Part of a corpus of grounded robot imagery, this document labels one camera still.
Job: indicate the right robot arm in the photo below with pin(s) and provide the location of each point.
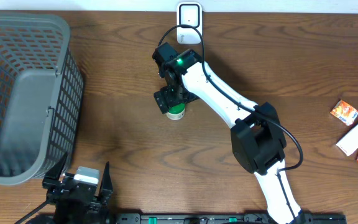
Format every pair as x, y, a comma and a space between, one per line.
257, 137

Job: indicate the grey plastic mesh basket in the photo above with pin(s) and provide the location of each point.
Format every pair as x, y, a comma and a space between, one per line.
41, 90

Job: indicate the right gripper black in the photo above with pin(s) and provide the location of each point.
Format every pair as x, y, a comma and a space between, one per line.
166, 92

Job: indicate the white barcode scanner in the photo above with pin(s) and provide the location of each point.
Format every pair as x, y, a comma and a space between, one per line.
189, 13

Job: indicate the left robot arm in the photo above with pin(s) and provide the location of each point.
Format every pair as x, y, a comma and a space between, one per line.
68, 213

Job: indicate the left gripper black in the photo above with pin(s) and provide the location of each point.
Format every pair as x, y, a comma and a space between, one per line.
70, 187

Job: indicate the green lid jar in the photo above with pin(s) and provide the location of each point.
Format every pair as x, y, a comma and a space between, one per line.
176, 112

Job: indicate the orange snack packet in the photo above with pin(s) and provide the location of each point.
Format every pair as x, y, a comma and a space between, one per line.
344, 112

